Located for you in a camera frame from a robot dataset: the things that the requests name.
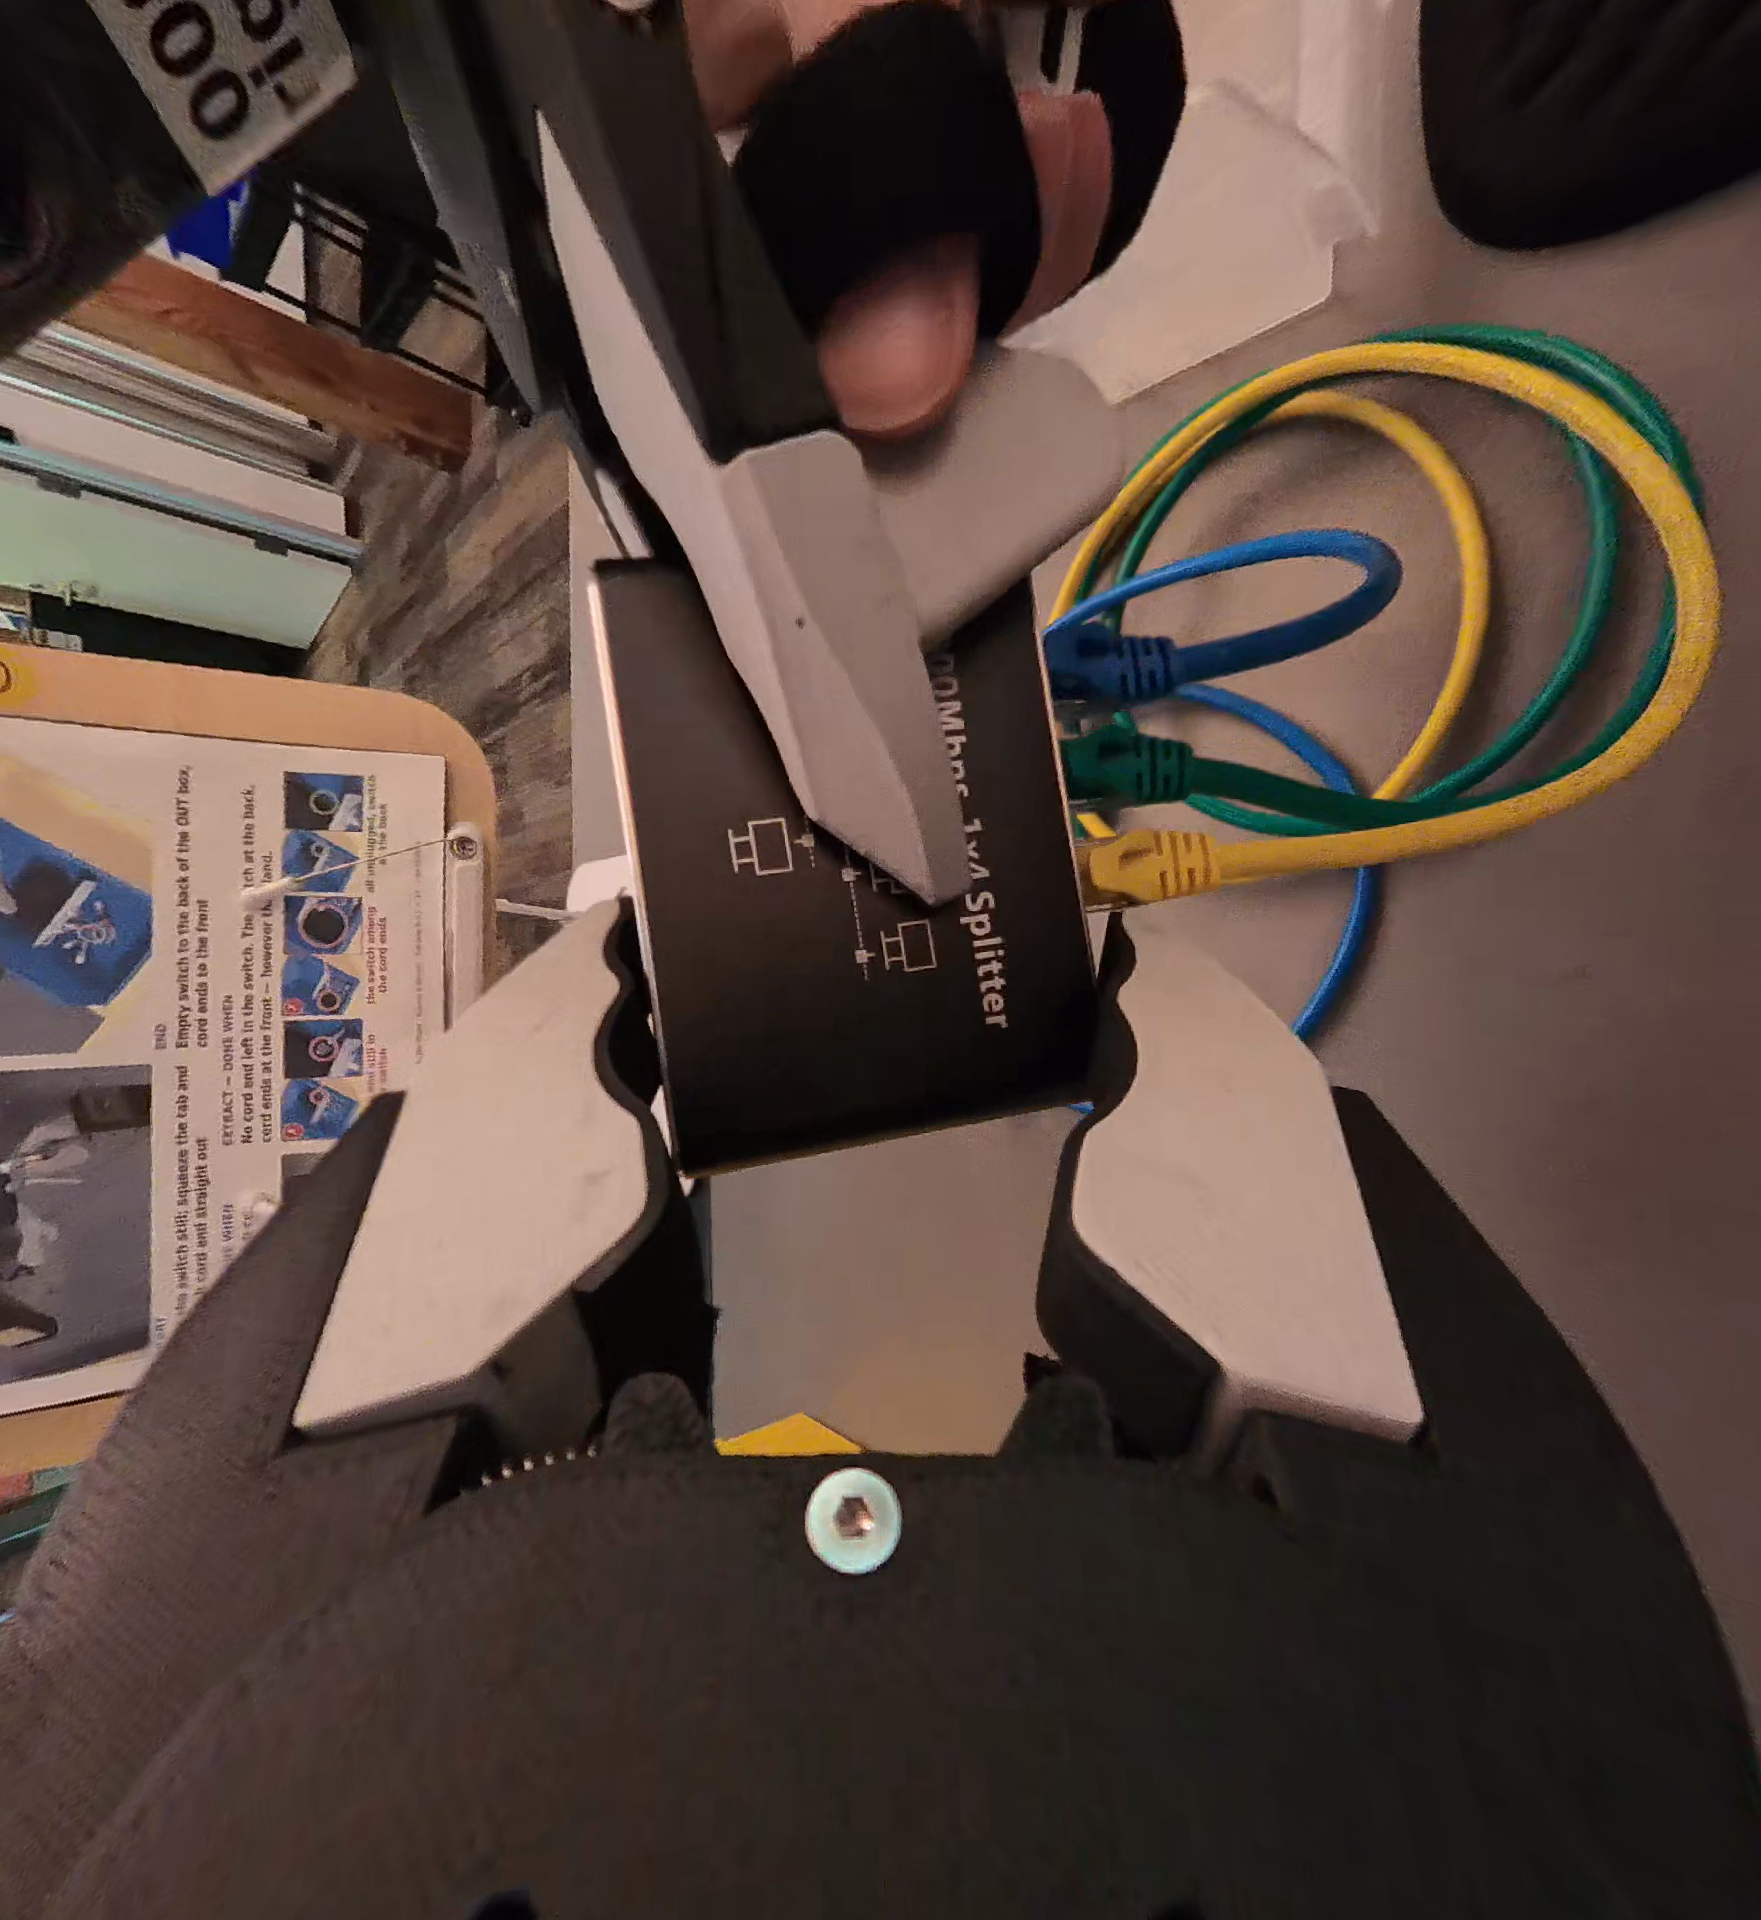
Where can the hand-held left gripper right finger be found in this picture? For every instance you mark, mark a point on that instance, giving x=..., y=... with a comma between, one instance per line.
x=1240, y=1215

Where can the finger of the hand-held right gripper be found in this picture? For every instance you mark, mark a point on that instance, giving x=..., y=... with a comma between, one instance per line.
x=820, y=645
x=1015, y=465

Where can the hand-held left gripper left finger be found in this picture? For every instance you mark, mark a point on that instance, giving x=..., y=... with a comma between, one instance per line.
x=506, y=1185

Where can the black network switch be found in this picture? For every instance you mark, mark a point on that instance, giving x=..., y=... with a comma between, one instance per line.
x=760, y=1020

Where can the clear plastic bin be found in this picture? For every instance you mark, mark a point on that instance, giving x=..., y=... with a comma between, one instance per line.
x=1240, y=225

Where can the yellow plastic bin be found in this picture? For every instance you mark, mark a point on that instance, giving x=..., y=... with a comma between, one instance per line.
x=769, y=1436

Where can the person's right hand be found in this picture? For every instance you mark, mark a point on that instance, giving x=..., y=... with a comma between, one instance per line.
x=903, y=353

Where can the blue storage bin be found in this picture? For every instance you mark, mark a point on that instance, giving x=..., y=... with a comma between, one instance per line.
x=205, y=225

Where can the printed instruction sheet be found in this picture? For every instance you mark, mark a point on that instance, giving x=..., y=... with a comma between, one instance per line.
x=220, y=900

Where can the instruction sheet on stand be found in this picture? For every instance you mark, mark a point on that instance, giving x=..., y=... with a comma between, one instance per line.
x=220, y=705

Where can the black wrist rest pad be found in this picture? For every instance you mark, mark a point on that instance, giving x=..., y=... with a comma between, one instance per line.
x=1615, y=105

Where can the brown wooden post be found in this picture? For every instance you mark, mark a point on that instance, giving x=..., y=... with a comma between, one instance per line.
x=265, y=360

